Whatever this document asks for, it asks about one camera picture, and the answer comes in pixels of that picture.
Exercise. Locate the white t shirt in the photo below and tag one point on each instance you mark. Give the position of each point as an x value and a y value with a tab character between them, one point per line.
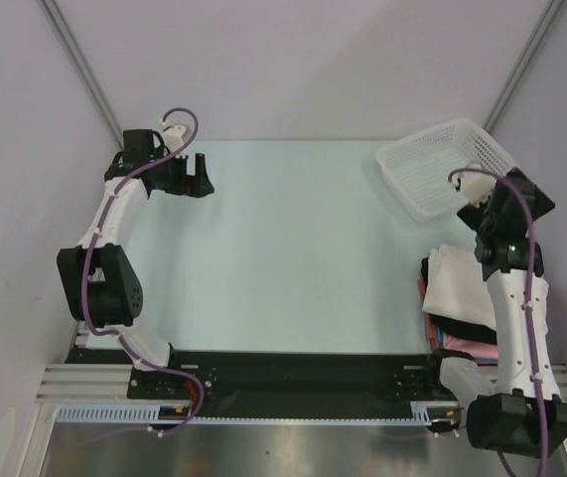
455	288

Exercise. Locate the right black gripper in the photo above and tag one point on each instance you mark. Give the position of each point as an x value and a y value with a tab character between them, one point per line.
473	215

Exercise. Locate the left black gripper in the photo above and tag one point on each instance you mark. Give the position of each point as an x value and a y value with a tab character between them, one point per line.
197	186

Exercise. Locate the white perforated plastic basket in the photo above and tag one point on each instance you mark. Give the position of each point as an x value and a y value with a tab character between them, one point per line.
416	167

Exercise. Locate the right aluminium frame post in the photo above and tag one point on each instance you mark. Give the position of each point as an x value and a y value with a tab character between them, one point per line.
530	52

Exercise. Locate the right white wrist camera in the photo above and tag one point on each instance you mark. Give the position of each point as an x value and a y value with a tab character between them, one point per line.
474	184

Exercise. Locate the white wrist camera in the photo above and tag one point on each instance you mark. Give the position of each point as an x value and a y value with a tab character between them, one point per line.
174	135
474	184

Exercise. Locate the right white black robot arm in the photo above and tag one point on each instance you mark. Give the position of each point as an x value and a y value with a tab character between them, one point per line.
521	412

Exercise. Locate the left aluminium frame post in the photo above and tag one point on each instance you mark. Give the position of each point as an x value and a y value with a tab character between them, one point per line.
76	57

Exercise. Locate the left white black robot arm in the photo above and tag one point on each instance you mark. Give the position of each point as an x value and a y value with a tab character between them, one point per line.
100	284

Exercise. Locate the light blue cable duct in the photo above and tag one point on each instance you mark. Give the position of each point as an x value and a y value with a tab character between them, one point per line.
419	413

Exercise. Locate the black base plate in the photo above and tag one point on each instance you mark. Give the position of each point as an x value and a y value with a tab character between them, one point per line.
296	386

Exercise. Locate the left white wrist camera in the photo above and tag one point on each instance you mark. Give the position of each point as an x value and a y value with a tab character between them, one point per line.
174	135

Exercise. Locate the aluminium frame post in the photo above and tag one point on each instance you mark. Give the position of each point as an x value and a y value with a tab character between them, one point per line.
530	52
76	57

